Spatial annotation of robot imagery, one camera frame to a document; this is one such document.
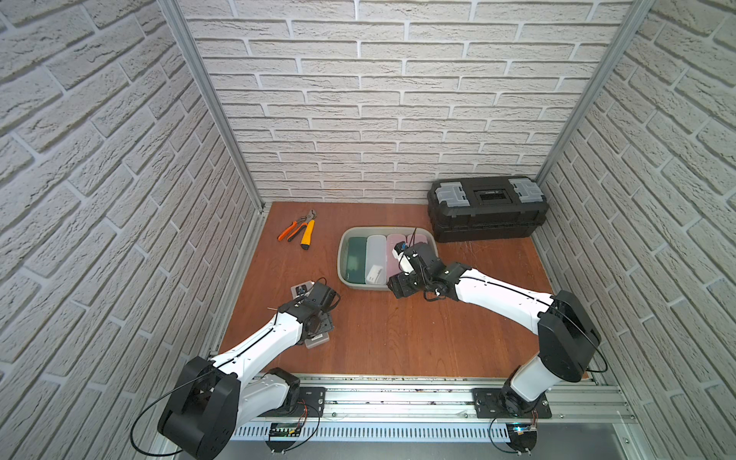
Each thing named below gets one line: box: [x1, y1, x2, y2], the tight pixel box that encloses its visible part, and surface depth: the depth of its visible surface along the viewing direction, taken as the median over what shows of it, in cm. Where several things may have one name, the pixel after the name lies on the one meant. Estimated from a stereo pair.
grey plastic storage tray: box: [337, 226, 439, 291], surface depth 103 cm
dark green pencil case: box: [345, 236, 368, 285], surface depth 102 cm
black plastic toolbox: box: [426, 176, 550, 243], surface depth 102 cm
